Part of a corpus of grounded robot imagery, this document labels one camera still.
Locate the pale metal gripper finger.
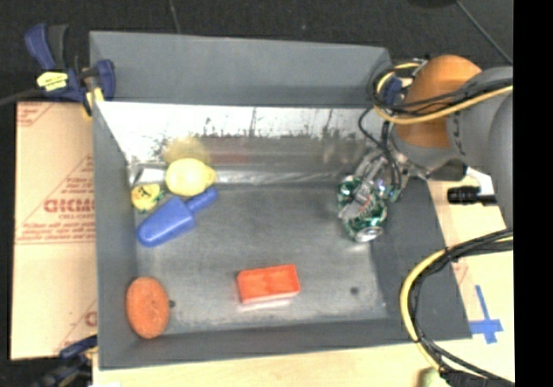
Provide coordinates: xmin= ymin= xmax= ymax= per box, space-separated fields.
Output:
xmin=340 ymin=188 xmax=367 ymax=214
xmin=348 ymin=198 xmax=378 ymax=227

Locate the green and white can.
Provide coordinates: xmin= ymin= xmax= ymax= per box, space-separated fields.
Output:
xmin=336 ymin=174 xmax=389 ymax=244

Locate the grey metal bin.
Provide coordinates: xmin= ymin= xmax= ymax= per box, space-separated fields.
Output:
xmin=88 ymin=30 xmax=473 ymax=370

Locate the orange-red flat block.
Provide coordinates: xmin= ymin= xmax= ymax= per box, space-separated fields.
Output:
xmin=235 ymin=263 xmax=302 ymax=306

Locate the yellow lemon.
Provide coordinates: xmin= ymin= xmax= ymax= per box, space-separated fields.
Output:
xmin=164 ymin=157 xmax=218 ymax=198

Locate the blue plastic brush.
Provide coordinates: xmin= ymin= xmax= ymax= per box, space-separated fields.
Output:
xmin=137 ymin=187 xmax=219 ymax=248

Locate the small yellow packet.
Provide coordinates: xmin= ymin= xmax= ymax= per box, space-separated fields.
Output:
xmin=130 ymin=182 xmax=166 ymax=213

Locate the orange round sponge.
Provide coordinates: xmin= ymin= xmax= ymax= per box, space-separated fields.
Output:
xmin=124 ymin=276 xmax=171 ymax=340

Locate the brown cardboard board, red print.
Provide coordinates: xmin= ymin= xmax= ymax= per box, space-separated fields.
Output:
xmin=9 ymin=100 xmax=100 ymax=361

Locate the black cylinder on white bracket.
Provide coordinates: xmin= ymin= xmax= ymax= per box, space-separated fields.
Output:
xmin=446 ymin=165 xmax=499 ymax=206

